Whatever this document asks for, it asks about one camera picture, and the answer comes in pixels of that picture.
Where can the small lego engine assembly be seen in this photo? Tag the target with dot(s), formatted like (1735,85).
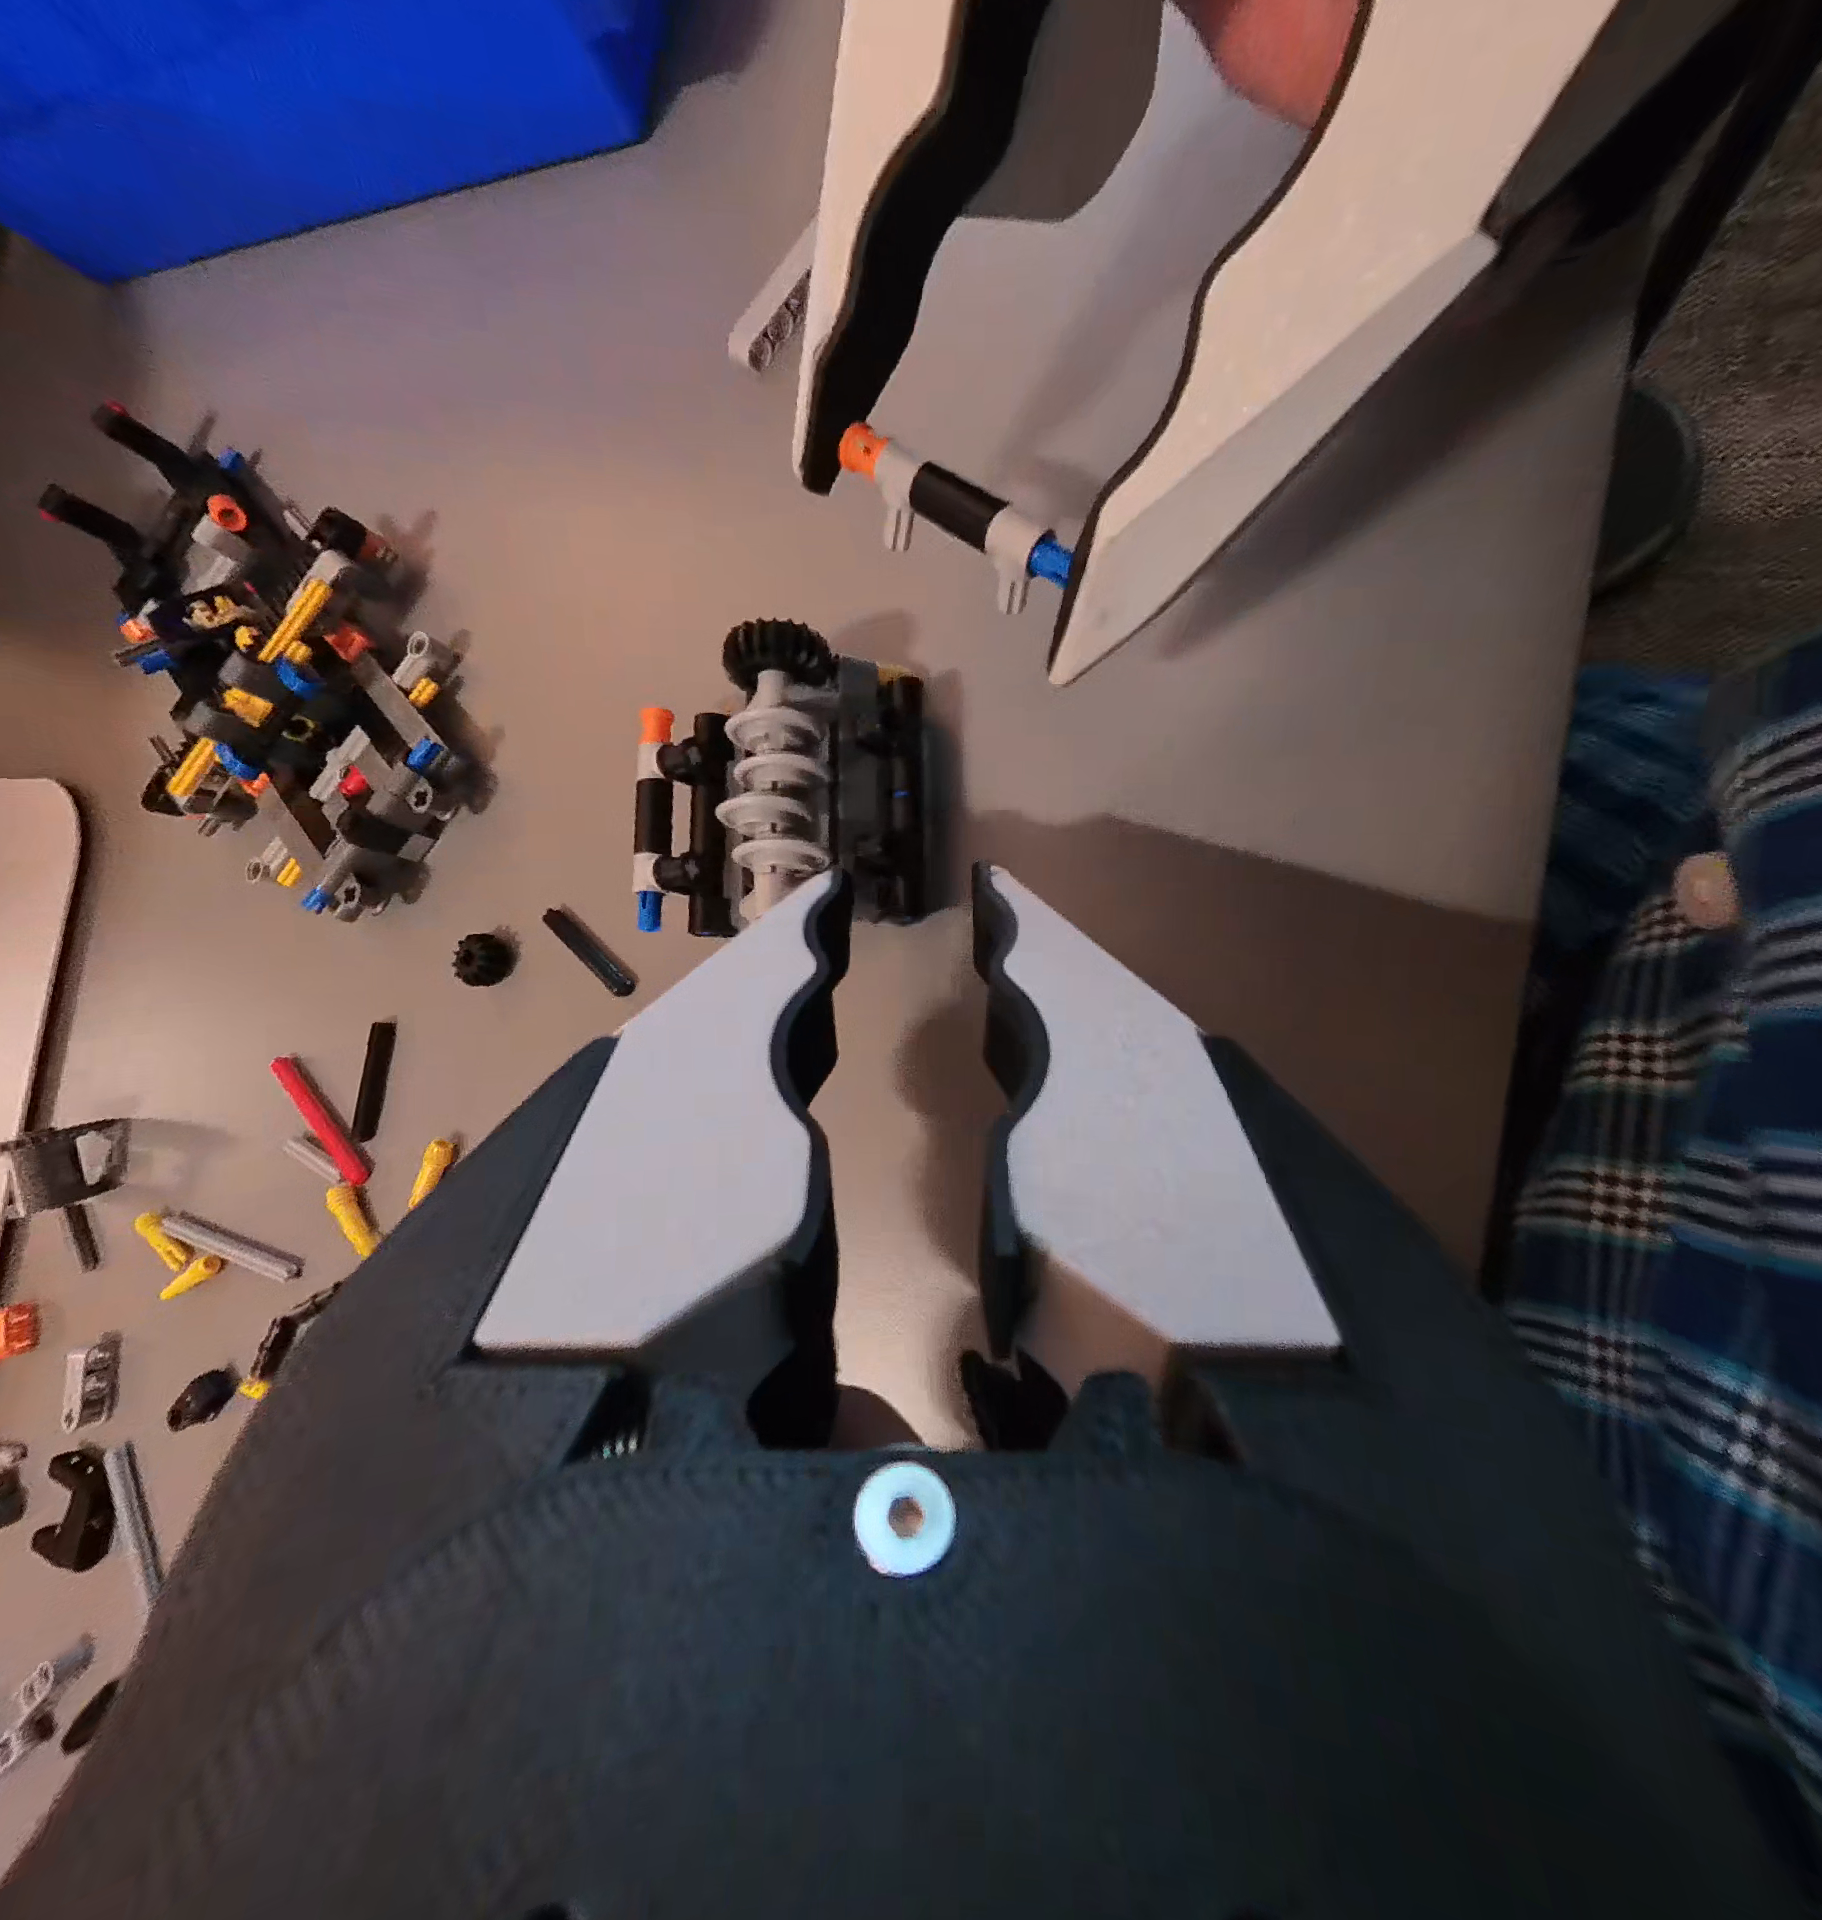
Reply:
(806,781)

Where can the light grey lego beam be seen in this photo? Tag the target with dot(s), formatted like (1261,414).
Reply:
(769,318)

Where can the large blue plastic bin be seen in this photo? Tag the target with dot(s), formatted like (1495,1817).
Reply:
(251,105)

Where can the small yellow lego pin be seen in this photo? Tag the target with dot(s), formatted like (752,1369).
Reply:
(161,1239)
(190,1279)

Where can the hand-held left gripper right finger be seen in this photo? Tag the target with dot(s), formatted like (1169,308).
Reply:
(1150,1201)

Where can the short black lego axle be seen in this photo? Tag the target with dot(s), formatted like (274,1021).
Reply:
(588,952)

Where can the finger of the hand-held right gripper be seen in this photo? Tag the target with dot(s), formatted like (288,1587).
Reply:
(910,150)
(1376,301)

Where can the small black lego gear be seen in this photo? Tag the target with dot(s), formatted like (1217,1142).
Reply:
(486,960)

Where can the lego axle with orange pin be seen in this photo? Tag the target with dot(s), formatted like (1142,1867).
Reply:
(956,510)

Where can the person's right hand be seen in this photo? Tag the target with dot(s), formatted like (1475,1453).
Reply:
(1287,53)

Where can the black curved lego piece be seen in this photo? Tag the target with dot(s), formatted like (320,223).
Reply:
(71,1509)

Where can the thin black lego axle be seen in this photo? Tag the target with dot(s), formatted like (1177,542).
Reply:
(83,1239)

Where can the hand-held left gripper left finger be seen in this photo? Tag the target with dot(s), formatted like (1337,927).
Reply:
(670,1185)

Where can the person's dark shoe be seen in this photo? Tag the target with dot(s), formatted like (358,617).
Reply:
(1646,495)

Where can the grey lego axle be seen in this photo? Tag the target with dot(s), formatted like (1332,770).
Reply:
(228,1245)
(311,1159)
(135,1531)

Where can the yellow lego axle connector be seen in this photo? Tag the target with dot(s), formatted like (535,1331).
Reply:
(353,1222)

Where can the small grey lego beam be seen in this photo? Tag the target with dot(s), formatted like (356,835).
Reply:
(11,1753)
(52,1673)
(88,1377)

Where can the large lego chassis assembly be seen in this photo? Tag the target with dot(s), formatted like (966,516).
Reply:
(281,674)

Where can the person's blue plaid shirt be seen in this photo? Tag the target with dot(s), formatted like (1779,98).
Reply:
(1721,1201)

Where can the red lego axle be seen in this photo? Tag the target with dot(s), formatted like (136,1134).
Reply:
(319,1119)

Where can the black lego link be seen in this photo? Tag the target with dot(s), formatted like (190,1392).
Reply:
(288,1334)

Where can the orange lego piece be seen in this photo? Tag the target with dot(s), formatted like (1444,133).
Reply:
(14,1333)

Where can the black ribbed lego rod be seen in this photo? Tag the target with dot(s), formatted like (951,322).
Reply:
(375,1080)

